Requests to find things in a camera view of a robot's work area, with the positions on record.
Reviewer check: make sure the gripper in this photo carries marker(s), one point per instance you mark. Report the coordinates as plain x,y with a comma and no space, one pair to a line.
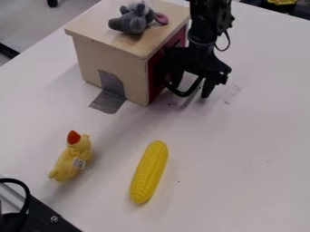
200,62

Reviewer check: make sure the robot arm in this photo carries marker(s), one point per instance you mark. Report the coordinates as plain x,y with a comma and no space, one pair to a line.
208,18

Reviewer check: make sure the drawer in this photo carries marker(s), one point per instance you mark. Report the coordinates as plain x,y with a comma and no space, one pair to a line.
155,75

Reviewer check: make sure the grey tape strip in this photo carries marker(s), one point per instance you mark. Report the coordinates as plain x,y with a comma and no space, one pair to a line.
109,93

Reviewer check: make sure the cabinet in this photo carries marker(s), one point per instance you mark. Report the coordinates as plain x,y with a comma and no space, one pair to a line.
109,57

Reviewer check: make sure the grey plush animal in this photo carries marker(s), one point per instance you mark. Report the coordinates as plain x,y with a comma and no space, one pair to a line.
133,18

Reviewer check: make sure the yellow toy corn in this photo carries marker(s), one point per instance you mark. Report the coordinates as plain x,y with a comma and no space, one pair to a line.
149,172

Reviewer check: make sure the yellow plush duck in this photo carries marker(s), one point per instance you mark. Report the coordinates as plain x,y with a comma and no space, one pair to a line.
72,158

